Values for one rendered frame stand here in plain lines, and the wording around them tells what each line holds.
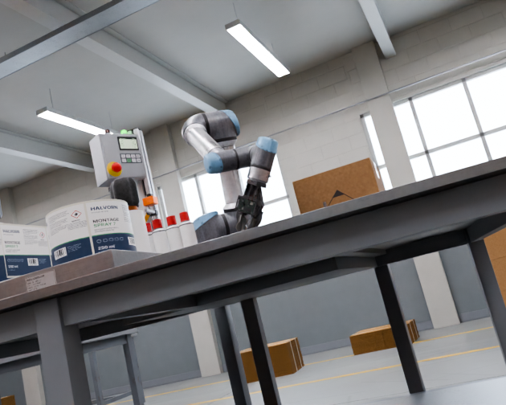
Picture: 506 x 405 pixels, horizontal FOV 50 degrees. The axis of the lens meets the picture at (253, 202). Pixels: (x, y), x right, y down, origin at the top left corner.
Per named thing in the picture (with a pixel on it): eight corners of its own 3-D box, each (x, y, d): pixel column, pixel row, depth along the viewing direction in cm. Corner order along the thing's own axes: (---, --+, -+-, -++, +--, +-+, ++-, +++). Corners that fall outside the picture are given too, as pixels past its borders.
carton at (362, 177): (309, 251, 201) (291, 182, 206) (324, 252, 223) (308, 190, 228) (390, 229, 191) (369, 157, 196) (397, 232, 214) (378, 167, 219)
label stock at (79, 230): (60, 280, 142) (51, 227, 144) (137, 264, 147) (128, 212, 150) (49, 271, 123) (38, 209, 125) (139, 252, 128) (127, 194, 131)
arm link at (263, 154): (274, 143, 194) (283, 141, 186) (266, 173, 193) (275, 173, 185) (254, 136, 191) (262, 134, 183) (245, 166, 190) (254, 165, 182)
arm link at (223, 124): (221, 240, 236) (196, 115, 233) (252, 233, 241) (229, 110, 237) (228, 242, 225) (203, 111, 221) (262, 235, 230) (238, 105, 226)
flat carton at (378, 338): (353, 355, 585) (348, 337, 589) (365, 347, 633) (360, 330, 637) (412, 344, 561) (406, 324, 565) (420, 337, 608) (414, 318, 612)
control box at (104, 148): (97, 187, 211) (88, 141, 215) (136, 186, 222) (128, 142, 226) (108, 179, 204) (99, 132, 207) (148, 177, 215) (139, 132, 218)
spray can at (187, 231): (185, 270, 190) (173, 214, 194) (193, 270, 195) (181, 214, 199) (198, 266, 189) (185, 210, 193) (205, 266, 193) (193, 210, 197)
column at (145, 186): (160, 295, 207) (126, 130, 220) (165, 294, 211) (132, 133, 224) (171, 292, 206) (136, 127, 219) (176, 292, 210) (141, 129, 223)
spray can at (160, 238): (158, 276, 191) (147, 220, 195) (163, 277, 196) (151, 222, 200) (173, 273, 190) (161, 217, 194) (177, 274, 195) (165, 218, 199)
